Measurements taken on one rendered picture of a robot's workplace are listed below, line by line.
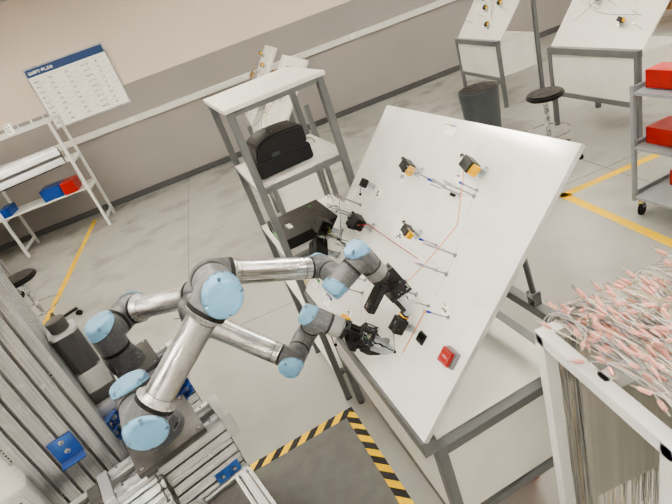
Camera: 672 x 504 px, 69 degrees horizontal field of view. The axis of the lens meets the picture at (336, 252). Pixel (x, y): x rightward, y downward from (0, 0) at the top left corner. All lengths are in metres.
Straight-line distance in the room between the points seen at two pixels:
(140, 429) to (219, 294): 0.41
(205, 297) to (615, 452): 1.15
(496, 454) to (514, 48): 5.97
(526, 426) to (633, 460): 0.44
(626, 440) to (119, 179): 8.60
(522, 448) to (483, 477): 0.18
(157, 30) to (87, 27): 1.00
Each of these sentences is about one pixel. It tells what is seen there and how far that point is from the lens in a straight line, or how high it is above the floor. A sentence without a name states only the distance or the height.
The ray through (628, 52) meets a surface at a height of 0.86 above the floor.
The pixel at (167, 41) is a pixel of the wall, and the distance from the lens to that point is 8.90.
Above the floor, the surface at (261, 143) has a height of 1.63.
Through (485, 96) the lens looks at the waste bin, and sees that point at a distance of 5.99.
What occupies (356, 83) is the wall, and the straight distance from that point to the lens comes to 9.36.
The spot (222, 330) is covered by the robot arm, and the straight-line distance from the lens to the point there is 1.71.
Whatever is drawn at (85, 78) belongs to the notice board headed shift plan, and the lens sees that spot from 9.03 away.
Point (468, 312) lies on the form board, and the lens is 1.63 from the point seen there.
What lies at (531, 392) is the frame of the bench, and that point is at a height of 0.80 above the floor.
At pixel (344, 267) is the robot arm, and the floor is 1.44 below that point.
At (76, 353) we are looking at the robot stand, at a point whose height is 1.45.
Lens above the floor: 2.20
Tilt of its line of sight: 28 degrees down
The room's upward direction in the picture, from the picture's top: 20 degrees counter-clockwise
